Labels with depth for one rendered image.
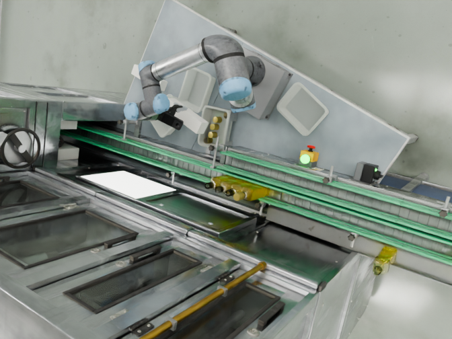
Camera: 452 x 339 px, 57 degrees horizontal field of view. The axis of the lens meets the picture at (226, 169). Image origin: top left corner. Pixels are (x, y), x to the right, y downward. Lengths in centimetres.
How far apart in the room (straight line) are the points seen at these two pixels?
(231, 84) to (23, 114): 123
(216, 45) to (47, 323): 102
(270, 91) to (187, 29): 70
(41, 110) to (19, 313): 136
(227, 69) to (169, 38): 113
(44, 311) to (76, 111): 152
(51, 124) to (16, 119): 19
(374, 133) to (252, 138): 63
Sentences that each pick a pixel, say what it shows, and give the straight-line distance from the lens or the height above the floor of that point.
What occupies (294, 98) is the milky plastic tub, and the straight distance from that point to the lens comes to 215.
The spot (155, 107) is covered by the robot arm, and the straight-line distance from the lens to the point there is 174.
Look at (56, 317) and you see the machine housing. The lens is 118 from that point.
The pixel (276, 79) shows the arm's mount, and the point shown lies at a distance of 208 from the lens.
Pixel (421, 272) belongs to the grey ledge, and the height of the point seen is 88.
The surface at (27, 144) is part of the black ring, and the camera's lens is 239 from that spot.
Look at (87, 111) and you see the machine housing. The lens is 258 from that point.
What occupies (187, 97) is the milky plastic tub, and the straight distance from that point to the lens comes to 247.
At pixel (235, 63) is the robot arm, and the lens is 152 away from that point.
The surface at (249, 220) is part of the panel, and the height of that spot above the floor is 105.
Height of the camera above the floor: 273
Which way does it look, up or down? 58 degrees down
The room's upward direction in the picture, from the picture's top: 100 degrees counter-clockwise
